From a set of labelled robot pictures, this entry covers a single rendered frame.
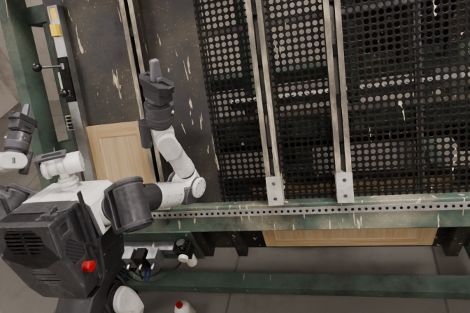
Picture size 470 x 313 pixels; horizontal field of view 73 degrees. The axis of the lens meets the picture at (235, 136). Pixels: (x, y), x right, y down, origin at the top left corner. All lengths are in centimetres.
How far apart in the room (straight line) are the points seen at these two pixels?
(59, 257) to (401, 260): 188
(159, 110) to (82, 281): 54
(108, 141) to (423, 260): 191
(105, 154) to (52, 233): 71
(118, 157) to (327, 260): 143
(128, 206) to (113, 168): 65
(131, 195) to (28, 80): 97
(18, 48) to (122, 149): 66
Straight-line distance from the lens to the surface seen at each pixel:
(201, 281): 211
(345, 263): 225
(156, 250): 159
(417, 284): 205
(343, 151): 129
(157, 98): 95
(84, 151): 165
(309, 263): 225
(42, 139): 179
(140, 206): 99
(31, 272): 114
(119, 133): 155
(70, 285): 111
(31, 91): 179
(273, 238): 195
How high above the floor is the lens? 200
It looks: 39 degrees down
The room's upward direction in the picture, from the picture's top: 16 degrees counter-clockwise
